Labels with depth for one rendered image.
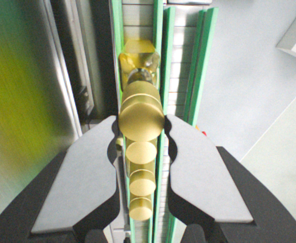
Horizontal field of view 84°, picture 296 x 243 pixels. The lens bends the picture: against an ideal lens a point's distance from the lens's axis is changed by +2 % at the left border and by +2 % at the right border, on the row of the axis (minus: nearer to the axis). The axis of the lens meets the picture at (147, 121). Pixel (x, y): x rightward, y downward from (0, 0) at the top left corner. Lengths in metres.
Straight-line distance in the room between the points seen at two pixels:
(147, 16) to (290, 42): 0.43
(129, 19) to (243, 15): 0.34
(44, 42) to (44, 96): 0.07
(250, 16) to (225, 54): 0.11
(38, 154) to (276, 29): 0.68
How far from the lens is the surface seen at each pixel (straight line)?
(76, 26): 0.52
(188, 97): 0.44
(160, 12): 0.33
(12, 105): 0.21
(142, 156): 0.18
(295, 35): 0.67
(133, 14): 0.41
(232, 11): 0.61
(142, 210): 0.26
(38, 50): 0.27
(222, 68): 0.62
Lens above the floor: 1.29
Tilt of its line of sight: 59 degrees down
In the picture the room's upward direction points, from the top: 175 degrees clockwise
